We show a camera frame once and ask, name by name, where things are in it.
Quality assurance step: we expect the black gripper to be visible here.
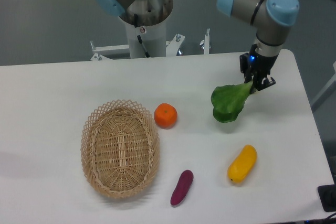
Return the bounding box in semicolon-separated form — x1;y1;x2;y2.
239;44;278;93

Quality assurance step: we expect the green leafy vegetable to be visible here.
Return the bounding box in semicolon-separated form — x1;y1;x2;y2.
211;81;253;123

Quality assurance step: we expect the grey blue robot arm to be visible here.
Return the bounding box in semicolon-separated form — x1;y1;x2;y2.
96;0;299;92

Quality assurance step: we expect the orange tangerine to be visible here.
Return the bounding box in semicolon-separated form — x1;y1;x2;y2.
154;103;178;129

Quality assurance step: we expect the yellow mango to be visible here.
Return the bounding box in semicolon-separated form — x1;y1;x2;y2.
227;145;257;183

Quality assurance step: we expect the purple sweet potato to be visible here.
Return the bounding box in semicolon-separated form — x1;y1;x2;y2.
170;170;194;206

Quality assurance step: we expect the black box at edge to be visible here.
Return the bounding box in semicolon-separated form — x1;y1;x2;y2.
317;184;335;212

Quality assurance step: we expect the oval wicker basket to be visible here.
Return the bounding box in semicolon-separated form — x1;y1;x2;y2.
80;100;160;199

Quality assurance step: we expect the white metal base frame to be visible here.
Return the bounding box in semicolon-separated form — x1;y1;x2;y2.
90;28;212;61

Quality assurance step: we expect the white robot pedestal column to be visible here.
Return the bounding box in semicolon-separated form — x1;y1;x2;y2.
123;22;166;59

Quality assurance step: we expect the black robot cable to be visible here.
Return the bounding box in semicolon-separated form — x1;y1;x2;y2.
133;14;151;58

